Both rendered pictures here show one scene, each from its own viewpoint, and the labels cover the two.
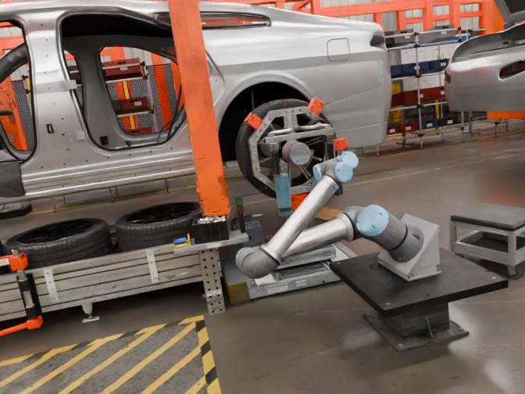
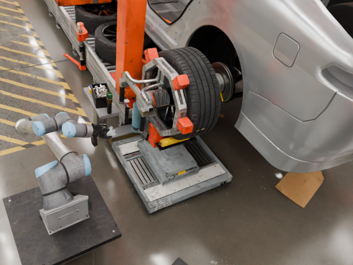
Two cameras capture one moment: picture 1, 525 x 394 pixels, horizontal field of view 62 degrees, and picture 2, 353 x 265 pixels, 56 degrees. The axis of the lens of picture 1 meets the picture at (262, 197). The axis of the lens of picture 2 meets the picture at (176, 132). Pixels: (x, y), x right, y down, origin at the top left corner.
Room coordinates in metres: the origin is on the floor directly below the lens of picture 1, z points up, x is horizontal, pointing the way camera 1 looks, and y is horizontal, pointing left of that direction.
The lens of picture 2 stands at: (2.02, -2.00, 2.29)
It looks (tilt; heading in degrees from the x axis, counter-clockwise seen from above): 42 degrees down; 62
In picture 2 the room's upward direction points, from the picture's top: 11 degrees clockwise
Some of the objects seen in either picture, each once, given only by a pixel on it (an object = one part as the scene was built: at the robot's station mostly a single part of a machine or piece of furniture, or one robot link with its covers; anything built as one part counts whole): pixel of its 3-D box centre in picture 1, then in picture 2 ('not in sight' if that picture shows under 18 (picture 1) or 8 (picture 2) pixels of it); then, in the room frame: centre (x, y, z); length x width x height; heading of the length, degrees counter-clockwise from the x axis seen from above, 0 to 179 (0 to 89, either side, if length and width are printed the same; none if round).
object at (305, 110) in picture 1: (292, 152); (161, 98); (2.78, -0.23, 0.85); 0.54 x 0.07 x 0.54; 100
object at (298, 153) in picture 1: (295, 152); (153, 100); (2.71, -0.24, 0.85); 0.21 x 0.14 x 0.14; 10
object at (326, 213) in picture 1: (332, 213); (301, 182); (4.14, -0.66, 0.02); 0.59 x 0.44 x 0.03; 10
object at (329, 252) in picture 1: (293, 250); (167, 156); (2.94, -0.17, 0.13); 0.50 x 0.36 x 0.10; 100
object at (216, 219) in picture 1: (211, 227); (101, 94); (2.45, 0.32, 0.51); 0.20 x 0.14 x 0.13; 91
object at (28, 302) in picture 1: (26, 288); (81, 50); (2.44, 1.45, 0.30); 0.09 x 0.05 x 0.50; 100
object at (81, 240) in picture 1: (60, 247); (124, 42); (2.92, 1.43, 0.39); 0.66 x 0.66 x 0.24
